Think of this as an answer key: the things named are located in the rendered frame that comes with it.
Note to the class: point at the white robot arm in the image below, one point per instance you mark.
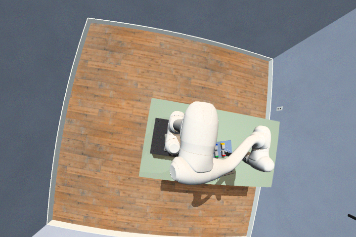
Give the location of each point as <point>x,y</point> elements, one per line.
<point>194,135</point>

